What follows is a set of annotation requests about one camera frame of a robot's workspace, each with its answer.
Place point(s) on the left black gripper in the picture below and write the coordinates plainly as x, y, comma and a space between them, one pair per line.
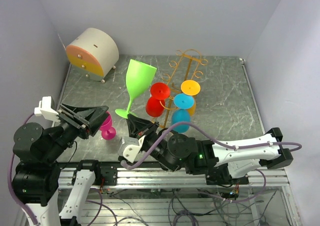
90, 117

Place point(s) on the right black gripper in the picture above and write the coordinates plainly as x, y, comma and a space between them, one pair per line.
137, 125

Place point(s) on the pink plastic wine glass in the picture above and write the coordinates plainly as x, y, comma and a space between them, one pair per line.
108, 132

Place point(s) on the green plastic wine glass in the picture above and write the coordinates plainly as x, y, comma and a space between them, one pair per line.
139, 77

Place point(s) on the orange plastic wine glass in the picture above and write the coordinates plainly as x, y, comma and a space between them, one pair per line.
191, 88

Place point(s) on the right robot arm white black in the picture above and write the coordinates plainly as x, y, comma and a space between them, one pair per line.
225, 162

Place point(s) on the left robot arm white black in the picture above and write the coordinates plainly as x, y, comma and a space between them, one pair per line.
35, 184

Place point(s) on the red plastic wine glass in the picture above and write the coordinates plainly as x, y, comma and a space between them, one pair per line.
156, 103

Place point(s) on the blue plastic wine glass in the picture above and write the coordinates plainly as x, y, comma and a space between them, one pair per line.
183, 103

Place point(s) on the round cream mini drawer cabinet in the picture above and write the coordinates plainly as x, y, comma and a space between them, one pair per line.
93, 53

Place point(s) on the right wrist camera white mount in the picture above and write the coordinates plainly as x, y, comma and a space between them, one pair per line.
130, 147

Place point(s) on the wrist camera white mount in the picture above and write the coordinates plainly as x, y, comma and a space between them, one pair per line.
130, 147
45, 109

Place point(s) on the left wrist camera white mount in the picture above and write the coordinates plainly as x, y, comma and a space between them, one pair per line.
45, 109

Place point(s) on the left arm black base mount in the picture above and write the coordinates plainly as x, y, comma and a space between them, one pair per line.
105, 174

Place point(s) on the gold wire wine glass rack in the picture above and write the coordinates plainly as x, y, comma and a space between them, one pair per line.
185, 67

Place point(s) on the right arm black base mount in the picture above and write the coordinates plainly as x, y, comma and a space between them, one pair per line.
221, 176

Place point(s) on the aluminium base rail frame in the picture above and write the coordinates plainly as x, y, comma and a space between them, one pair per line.
150, 176

